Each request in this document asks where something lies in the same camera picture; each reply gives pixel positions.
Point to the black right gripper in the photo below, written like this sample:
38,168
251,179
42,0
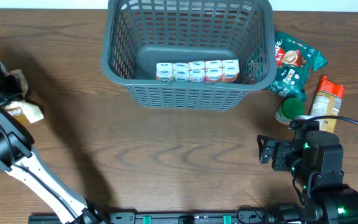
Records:
276,153

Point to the beige bread bag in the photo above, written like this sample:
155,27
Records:
25,112

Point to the green lidded jar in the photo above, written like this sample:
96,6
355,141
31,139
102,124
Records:
289,110

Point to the red orange pasta packet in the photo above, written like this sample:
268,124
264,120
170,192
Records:
328,98

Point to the green coffee sachet bag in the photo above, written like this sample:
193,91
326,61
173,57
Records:
296,61

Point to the yoghurt cup multipack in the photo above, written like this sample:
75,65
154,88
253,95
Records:
211,71

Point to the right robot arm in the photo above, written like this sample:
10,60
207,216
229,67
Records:
314,159

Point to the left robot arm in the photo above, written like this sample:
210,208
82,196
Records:
19,159

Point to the grey plastic basket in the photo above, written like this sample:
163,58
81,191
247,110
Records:
141,33

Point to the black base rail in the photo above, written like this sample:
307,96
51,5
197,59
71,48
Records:
240,216

